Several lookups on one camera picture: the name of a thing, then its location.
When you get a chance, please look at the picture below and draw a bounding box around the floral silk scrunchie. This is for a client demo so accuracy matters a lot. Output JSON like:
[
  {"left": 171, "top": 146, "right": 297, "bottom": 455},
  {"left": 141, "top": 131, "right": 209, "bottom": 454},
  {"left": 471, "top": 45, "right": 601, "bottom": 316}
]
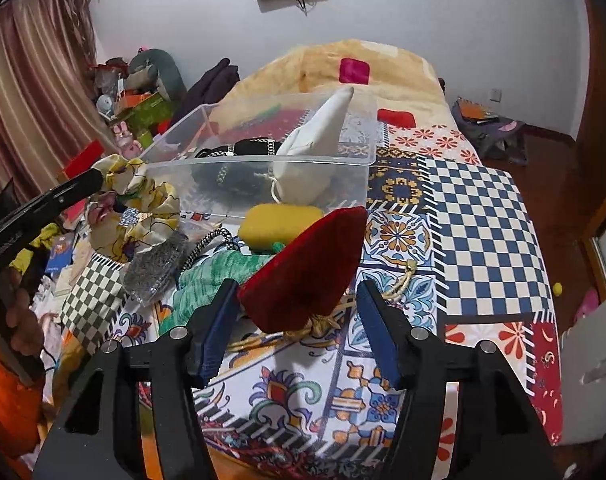
[{"left": 86, "top": 154, "right": 181, "bottom": 263}]

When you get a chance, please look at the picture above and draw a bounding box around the silver rope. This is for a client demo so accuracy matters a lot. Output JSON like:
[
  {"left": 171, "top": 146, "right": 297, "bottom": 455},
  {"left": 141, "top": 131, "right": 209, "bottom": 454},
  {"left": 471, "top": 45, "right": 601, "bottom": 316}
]
[{"left": 120, "top": 231, "right": 190, "bottom": 307}]

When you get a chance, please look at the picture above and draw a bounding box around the green knitted cloth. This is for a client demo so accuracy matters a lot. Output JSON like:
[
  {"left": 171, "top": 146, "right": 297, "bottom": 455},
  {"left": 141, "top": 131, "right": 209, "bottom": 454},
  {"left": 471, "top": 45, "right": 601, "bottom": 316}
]
[{"left": 159, "top": 242, "right": 286, "bottom": 336}]

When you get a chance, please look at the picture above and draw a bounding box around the black white braided cord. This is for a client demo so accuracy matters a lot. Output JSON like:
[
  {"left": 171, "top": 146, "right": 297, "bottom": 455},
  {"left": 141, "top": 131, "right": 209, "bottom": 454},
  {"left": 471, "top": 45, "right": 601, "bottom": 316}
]
[{"left": 179, "top": 226, "right": 243, "bottom": 273}]

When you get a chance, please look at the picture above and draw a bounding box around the yellow sponge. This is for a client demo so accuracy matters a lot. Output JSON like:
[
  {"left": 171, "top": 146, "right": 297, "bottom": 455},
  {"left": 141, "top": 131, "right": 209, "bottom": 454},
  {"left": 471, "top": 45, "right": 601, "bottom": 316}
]
[{"left": 238, "top": 204, "right": 324, "bottom": 252}]

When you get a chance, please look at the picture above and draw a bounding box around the red velvet pouch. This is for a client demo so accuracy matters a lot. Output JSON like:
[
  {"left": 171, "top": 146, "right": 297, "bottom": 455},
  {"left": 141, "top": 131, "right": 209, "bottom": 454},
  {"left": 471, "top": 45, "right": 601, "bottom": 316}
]
[{"left": 238, "top": 206, "right": 367, "bottom": 334}]

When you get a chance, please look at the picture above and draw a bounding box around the person's left hand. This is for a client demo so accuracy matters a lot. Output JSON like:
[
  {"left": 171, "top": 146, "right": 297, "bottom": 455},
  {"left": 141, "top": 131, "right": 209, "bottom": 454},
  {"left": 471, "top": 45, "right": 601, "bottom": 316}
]
[{"left": 2, "top": 268, "right": 44, "bottom": 358}]

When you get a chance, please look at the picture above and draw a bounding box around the red box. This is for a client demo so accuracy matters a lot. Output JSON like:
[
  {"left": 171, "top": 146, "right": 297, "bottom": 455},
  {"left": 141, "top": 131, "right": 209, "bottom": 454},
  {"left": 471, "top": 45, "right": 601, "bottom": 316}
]
[{"left": 62, "top": 140, "right": 104, "bottom": 179}]

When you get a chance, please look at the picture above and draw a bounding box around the pink bunny plush toy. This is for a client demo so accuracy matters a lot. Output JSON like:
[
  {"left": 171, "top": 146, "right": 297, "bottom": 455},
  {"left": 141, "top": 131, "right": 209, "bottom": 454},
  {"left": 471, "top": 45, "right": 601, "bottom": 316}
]
[{"left": 112, "top": 122, "right": 142, "bottom": 159}]

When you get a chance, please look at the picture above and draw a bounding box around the striped red beige curtain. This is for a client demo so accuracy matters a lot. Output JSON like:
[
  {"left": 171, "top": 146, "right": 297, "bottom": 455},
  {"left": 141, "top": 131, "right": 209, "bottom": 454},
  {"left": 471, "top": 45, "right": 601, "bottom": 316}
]
[{"left": 0, "top": 0, "right": 116, "bottom": 200}]

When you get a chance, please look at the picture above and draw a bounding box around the green storage box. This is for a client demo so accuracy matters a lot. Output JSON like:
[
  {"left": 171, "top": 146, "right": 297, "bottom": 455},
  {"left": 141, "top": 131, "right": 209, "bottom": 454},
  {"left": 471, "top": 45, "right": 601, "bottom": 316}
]
[{"left": 117, "top": 93, "right": 177, "bottom": 133}]

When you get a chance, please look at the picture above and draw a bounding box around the grey green plush toy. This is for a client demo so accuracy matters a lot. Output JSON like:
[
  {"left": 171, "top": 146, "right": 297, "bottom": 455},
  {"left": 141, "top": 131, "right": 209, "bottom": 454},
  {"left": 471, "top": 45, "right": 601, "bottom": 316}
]
[{"left": 125, "top": 49, "right": 187, "bottom": 103}]

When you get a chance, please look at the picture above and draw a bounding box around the patterned patchwork bedsheet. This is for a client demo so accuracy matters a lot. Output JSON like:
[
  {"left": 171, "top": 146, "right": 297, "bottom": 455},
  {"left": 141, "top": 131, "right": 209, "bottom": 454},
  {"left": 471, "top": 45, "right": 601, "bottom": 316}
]
[{"left": 61, "top": 145, "right": 550, "bottom": 479}]

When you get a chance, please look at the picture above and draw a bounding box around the dark purple garment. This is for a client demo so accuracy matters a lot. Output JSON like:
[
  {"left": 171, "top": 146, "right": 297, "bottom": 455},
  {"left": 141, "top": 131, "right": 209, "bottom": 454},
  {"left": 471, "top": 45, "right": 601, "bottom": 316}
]
[{"left": 169, "top": 58, "right": 240, "bottom": 127}]

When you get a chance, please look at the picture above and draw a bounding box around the white cloth pouch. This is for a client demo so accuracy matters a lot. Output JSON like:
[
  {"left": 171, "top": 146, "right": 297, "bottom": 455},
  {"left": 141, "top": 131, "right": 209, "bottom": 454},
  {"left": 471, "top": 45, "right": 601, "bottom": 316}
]
[{"left": 271, "top": 87, "right": 354, "bottom": 206}]

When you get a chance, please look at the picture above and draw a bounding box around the clear plastic storage box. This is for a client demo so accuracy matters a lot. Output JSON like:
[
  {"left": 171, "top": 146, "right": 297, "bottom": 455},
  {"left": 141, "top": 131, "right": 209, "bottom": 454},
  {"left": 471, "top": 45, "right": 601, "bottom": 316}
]
[{"left": 142, "top": 91, "right": 379, "bottom": 222}]

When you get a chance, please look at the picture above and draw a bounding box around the beige fleece blanket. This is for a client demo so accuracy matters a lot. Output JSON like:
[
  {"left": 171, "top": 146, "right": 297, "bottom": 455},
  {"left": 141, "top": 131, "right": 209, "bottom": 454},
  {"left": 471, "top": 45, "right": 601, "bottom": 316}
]
[{"left": 225, "top": 39, "right": 456, "bottom": 129}]

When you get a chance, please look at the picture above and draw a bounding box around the grey backpack on floor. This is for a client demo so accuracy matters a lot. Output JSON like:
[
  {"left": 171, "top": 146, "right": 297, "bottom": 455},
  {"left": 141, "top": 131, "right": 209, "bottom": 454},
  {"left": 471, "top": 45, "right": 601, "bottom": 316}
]
[{"left": 452, "top": 98, "right": 528, "bottom": 166}]

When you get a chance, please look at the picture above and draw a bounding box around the brown wooden door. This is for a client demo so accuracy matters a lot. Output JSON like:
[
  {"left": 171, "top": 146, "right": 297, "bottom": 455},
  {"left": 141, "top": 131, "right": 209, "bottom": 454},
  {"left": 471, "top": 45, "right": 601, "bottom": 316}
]
[{"left": 578, "top": 0, "right": 606, "bottom": 240}]

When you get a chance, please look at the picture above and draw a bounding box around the black chain strap bag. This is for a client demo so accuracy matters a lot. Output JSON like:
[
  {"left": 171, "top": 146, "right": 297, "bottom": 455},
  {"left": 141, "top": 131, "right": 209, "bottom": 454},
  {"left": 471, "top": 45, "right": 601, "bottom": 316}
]
[{"left": 191, "top": 136, "right": 281, "bottom": 202}]

